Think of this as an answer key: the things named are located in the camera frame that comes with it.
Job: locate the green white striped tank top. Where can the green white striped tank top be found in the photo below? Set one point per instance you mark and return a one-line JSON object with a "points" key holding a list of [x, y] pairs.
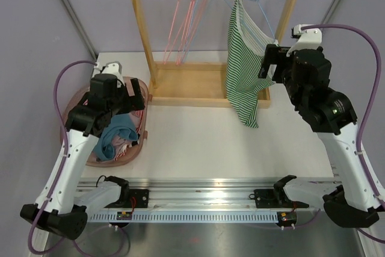
{"points": [[246, 44]]}

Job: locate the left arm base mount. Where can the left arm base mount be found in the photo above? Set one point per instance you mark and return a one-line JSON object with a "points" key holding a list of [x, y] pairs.
{"points": [[138, 197]]}

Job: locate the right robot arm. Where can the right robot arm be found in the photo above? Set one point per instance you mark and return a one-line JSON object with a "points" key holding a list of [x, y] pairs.
{"points": [[331, 116]]}

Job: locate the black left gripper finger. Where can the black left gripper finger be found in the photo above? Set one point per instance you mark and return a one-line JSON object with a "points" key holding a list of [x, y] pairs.
{"points": [[136, 103], [135, 86]]}

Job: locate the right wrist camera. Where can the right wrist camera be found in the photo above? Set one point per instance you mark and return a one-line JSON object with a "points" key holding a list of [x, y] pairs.
{"points": [[308, 38]]}

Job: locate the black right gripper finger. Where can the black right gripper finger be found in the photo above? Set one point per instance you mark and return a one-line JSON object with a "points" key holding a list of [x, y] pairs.
{"points": [[267, 70], [271, 56]]}

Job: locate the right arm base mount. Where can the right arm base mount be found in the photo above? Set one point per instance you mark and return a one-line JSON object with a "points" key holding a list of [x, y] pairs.
{"points": [[265, 199]]}

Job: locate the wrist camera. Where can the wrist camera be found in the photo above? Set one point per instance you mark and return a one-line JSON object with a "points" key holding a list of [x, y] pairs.
{"points": [[114, 68], [308, 38]]}

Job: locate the red white striped tank top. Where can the red white striped tank top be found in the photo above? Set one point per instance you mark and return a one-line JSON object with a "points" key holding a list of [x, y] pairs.
{"points": [[135, 118]]}

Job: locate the slotted cable duct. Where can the slotted cable duct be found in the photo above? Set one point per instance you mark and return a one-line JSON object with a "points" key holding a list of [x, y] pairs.
{"points": [[185, 217]]}

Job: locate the dusty pink tank top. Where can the dusty pink tank top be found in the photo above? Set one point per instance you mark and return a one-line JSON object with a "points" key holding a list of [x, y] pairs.
{"points": [[119, 145]]}

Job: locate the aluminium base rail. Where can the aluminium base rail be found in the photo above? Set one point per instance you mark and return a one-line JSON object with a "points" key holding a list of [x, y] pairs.
{"points": [[207, 194]]}

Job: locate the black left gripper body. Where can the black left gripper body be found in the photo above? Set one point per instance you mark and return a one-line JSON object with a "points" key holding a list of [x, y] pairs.
{"points": [[120, 104]]}

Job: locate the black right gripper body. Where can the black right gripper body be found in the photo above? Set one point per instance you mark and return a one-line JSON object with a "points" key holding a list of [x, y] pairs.
{"points": [[285, 66]]}

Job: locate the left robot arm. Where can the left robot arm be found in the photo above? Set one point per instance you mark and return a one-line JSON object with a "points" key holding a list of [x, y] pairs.
{"points": [[56, 210]]}

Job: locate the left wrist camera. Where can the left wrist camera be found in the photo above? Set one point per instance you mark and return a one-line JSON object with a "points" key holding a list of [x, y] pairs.
{"points": [[114, 68]]}

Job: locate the pink plastic basket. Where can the pink plastic basket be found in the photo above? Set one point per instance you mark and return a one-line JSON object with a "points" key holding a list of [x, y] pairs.
{"points": [[131, 152]]}

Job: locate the blue tank top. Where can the blue tank top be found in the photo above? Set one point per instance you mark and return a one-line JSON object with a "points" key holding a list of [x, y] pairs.
{"points": [[117, 139]]}

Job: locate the wooden clothes rack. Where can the wooden clothes rack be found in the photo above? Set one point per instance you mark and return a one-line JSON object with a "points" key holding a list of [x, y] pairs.
{"points": [[196, 83]]}

